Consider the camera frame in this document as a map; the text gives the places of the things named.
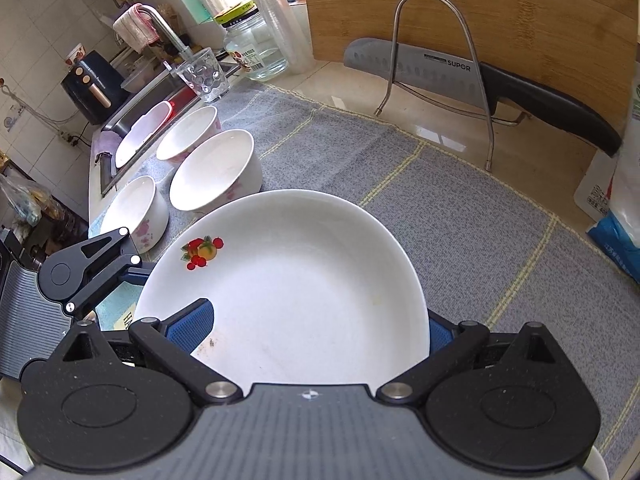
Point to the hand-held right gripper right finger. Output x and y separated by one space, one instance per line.
440 335

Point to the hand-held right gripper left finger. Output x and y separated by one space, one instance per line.
192 325

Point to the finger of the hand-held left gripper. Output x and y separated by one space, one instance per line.
100 280

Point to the white floral ceramic bowl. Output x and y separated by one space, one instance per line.
215 170
127 210
187 132

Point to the white fruit-print plate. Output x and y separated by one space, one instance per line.
300 285
597 467

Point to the clear plastic bag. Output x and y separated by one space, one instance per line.
20 200

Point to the grey blue printed mat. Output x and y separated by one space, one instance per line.
450 220

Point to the purple rag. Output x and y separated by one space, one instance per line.
107 142

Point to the white strainer basket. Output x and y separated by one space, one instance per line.
140 135

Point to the red basin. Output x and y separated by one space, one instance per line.
171 108

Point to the black air fryer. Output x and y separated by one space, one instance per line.
95 90

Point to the steel sink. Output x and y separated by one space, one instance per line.
160 91

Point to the clear plastic container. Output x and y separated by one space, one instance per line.
137 77

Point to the white blue salt bag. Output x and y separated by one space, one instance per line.
620 230

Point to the clear glass mug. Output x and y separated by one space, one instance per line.
202 77

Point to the pink cloth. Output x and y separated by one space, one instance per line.
132 27

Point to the metal faucet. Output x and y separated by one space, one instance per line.
167 30

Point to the glass jar yellow lid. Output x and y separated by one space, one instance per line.
255 55

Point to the clear plastic cup stack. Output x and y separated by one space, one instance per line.
280 10

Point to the bamboo cutting board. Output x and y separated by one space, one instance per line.
500 5

